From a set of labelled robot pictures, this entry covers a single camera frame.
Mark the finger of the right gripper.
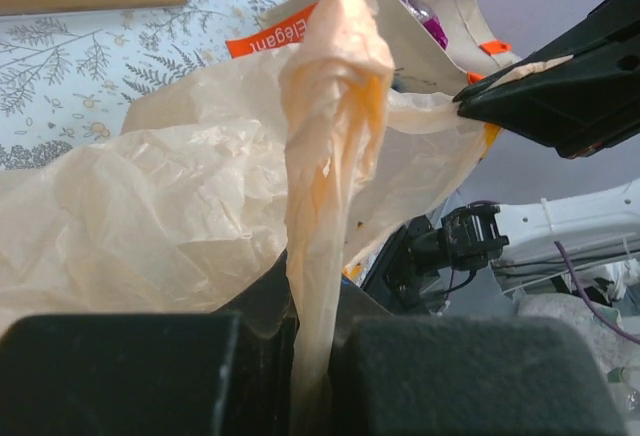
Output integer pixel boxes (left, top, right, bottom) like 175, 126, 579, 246
467, 0, 639, 94
455, 50, 639, 159

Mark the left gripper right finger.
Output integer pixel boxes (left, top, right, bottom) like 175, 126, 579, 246
328, 281, 626, 435

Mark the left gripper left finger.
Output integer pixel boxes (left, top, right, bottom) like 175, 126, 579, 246
1, 260, 296, 435

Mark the beige canvas tote bag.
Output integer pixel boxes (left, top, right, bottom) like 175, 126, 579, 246
224, 0, 524, 95

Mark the purple snack bag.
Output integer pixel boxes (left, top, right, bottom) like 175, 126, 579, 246
400, 0, 449, 50

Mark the banana print plastic bag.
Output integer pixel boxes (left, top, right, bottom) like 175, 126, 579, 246
0, 0, 574, 436

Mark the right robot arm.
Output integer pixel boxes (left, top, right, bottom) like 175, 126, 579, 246
454, 0, 639, 278

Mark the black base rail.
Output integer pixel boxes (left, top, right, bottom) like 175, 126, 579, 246
361, 201, 509, 315

